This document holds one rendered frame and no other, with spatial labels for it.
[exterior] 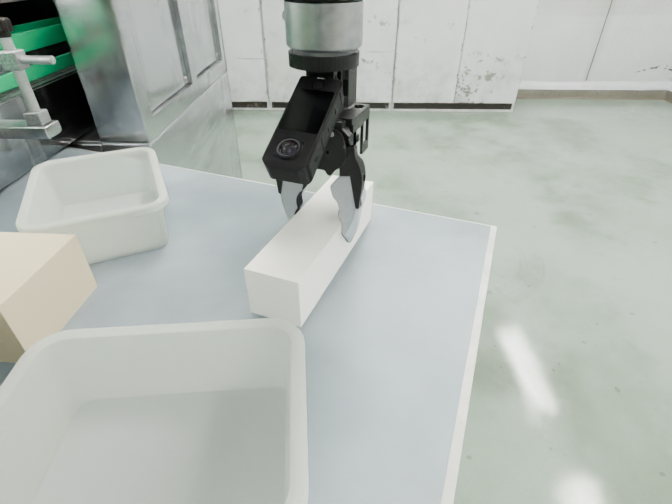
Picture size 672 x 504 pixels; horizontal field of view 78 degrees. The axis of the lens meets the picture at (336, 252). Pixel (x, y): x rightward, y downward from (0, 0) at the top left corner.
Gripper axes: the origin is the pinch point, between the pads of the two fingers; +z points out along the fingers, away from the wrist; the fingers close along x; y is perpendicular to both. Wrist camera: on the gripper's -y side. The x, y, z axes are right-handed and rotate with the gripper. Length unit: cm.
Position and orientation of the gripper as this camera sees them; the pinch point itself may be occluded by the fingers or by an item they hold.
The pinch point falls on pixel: (319, 230)
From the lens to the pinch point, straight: 51.6
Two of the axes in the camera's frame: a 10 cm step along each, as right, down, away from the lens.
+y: 3.7, -5.3, 7.6
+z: 0.0, 8.2, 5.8
